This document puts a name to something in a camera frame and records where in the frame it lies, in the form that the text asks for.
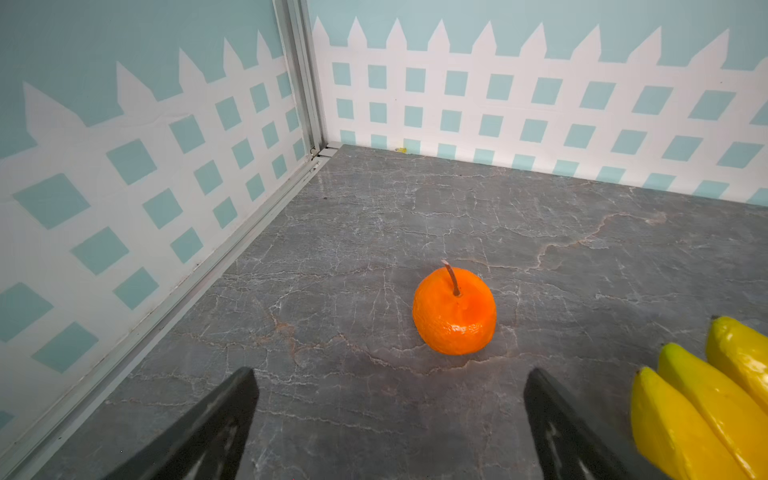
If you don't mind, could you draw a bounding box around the orange fake tangerine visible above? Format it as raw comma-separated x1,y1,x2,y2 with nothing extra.
412,261,497,356

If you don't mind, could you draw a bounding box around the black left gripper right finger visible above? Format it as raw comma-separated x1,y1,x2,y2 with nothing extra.
523,368,636,479

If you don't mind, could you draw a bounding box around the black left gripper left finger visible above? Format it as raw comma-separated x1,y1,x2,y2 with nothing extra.
106,367,259,479

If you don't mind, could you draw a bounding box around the yellow fake banana bunch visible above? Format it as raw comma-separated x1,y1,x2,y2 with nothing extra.
630,316,767,479

